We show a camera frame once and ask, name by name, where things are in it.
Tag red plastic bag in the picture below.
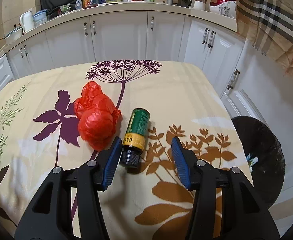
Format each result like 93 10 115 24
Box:
74 81 122 152

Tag green yellow label bottle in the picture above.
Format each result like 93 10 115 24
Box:
119 108 150 168

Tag black trash bin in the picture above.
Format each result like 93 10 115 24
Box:
232 116 285 208

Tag white kitchen cabinets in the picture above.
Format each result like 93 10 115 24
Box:
0 10 293 140

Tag floral beige tablecloth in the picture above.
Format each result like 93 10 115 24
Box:
0 60 250 239

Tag white electric kettle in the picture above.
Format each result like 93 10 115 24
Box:
20 11 35 33

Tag white spray bottle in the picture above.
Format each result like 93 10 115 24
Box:
75 0 83 10

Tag plaid hanging cloth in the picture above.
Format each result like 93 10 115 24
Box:
236 0 293 79

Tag red white rice cooker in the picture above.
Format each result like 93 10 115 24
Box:
209 0 236 19

